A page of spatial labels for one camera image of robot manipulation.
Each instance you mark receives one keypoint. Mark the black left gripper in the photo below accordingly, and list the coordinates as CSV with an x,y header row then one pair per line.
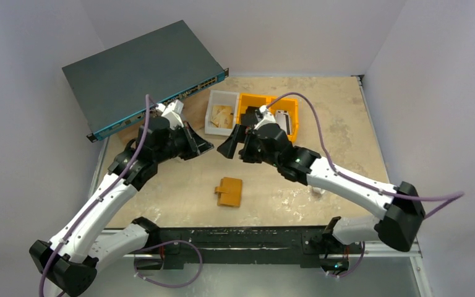
x,y
196,145

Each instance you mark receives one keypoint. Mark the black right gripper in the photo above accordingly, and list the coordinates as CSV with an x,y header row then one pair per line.
x,y
245,142

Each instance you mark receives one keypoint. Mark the gold cards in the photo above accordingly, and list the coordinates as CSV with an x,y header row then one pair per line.
x,y
218,112

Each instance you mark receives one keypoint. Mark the yellow leather card holder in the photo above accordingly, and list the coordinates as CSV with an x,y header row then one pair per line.
x,y
229,192

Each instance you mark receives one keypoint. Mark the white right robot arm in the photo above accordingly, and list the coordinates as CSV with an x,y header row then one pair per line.
x,y
395,218

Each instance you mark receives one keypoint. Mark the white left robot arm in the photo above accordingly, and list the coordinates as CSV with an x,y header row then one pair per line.
x,y
71,259

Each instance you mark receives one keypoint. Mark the wooden board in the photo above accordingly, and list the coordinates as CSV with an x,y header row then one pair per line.
x,y
194,111

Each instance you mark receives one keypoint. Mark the white plastic bin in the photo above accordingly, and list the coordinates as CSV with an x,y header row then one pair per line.
x,y
225,98

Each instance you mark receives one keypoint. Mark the yellow middle bin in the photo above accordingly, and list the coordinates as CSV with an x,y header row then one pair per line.
x,y
248,102

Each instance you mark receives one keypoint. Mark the yellow bin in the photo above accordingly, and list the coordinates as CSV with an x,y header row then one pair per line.
x,y
290,105
248,102

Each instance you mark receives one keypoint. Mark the yellow right bin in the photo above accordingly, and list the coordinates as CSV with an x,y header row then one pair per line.
x,y
290,105

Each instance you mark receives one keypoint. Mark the white plastic cylinder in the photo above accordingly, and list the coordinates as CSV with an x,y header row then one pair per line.
x,y
318,191

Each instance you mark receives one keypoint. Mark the grey network switch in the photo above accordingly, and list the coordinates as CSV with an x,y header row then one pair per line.
x,y
168,64

